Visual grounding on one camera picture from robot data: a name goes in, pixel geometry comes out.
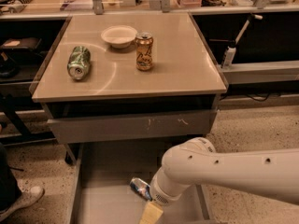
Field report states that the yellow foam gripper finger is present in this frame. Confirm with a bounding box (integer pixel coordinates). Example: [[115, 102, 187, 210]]
[[139, 202, 164, 224]]

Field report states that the blue silver redbull can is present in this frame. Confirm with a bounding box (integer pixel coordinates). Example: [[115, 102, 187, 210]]
[[130, 177, 152, 201]]

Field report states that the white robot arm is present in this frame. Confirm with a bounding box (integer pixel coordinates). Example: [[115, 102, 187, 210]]
[[139, 137, 299, 224]]

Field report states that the open middle drawer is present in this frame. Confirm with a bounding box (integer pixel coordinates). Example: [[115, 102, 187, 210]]
[[69, 141, 216, 224]]

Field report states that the top drawer front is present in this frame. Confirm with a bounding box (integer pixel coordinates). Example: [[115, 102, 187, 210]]
[[48, 110, 217, 144]]

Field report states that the grey drawer cabinet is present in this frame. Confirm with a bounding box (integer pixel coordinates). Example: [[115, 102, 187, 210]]
[[30, 13, 227, 224]]

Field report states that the crushed green soda can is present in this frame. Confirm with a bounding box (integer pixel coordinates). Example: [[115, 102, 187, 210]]
[[67, 46, 91, 80]]

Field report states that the gold upright soda can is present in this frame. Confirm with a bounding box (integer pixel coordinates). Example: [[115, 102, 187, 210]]
[[135, 32, 153, 71]]

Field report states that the white sneaker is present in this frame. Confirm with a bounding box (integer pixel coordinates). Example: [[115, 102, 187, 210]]
[[0, 186, 45, 222]]

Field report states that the dark trouser leg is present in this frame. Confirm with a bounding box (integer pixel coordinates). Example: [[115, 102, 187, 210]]
[[0, 144, 21, 211]]

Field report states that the white tube bottle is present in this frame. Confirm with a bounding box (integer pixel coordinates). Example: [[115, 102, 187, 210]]
[[221, 47, 236, 69]]

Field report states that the white paper bowl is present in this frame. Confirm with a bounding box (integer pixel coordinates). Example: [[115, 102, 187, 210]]
[[101, 25, 137, 49]]

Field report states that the white handled tool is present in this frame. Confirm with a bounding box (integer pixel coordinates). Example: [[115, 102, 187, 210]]
[[235, 14, 263, 45]]

